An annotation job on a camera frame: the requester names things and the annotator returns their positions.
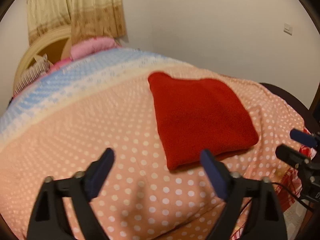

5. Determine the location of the red knitted sweater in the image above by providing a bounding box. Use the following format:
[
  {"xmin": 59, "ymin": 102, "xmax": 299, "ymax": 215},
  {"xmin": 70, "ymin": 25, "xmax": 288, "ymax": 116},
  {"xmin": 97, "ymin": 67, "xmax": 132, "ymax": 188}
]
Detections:
[{"xmin": 148, "ymin": 72, "xmax": 259, "ymax": 171}]

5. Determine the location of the dark wooden footboard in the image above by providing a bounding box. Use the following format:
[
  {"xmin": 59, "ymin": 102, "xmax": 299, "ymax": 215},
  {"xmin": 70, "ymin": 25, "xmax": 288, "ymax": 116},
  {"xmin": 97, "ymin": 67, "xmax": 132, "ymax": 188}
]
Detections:
[{"xmin": 260, "ymin": 83, "xmax": 318, "ymax": 133}]

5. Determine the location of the red patterned bed skirt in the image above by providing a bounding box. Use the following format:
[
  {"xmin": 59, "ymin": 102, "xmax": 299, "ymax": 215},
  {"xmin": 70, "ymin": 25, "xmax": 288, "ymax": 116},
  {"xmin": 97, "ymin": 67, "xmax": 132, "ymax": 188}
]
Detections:
[{"xmin": 229, "ymin": 127, "xmax": 316, "ymax": 240}]

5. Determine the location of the pink bed sheet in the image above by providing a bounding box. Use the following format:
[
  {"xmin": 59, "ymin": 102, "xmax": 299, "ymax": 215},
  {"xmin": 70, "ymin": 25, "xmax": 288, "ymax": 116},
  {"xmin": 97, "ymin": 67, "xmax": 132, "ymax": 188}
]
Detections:
[{"xmin": 47, "ymin": 57, "xmax": 72, "ymax": 74}]

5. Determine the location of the striped pillow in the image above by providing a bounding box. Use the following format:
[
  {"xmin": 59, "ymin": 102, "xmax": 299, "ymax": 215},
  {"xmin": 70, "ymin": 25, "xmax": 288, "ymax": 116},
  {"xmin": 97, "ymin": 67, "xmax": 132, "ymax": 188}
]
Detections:
[{"xmin": 13, "ymin": 54, "xmax": 51, "ymax": 97}]

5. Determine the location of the pink pillow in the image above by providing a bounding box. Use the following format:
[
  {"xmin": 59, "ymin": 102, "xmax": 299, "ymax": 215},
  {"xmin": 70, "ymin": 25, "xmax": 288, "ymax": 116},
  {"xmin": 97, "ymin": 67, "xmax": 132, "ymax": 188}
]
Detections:
[{"xmin": 70, "ymin": 37, "xmax": 121, "ymax": 60}]

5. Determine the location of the cream wooden headboard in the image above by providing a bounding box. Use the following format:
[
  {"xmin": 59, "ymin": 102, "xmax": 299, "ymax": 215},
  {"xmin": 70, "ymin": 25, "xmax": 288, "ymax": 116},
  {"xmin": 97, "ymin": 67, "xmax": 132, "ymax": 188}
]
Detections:
[{"xmin": 12, "ymin": 25, "xmax": 72, "ymax": 91}]

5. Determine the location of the right beige curtain panel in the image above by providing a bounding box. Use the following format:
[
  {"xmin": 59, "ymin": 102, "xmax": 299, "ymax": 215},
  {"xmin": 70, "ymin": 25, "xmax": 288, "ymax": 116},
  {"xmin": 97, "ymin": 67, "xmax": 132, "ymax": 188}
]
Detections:
[{"xmin": 71, "ymin": 0, "xmax": 126, "ymax": 44}]

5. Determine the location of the black cable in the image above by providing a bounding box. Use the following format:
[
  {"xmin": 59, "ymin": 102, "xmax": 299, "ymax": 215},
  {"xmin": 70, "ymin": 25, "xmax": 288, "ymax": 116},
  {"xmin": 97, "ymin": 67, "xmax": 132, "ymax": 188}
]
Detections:
[{"xmin": 240, "ymin": 182, "xmax": 315, "ymax": 218}]

